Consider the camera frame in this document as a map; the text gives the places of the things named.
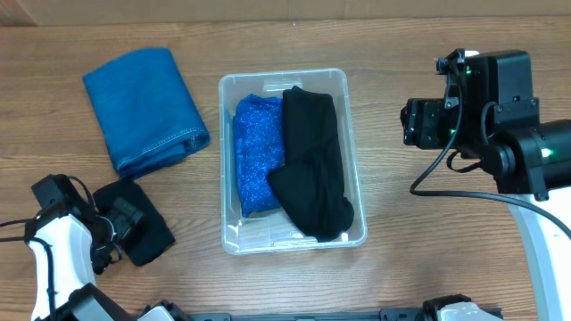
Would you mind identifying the black cloth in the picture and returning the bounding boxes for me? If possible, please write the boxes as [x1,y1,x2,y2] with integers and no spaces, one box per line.
[282,86,343,179]
[267,144,354,243]
[93,180,176,267]

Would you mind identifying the blue denim jeans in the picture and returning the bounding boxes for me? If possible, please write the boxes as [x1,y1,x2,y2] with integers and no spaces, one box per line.
[83,48,211,179]

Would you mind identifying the sparkly blue cloth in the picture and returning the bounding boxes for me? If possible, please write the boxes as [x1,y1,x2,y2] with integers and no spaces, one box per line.
[233,95,285,218]

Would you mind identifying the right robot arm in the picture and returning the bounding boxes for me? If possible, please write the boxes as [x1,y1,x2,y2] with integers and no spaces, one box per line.
[401,49,570,320]

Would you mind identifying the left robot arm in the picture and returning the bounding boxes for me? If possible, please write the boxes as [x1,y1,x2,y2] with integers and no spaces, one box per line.
[24,174,175,320]

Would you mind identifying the clear plastic storage bin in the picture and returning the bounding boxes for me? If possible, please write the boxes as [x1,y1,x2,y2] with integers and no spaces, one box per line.
[219,68,368,255]

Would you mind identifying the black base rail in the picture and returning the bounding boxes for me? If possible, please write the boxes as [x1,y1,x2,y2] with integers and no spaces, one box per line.
[187,308,424,321]

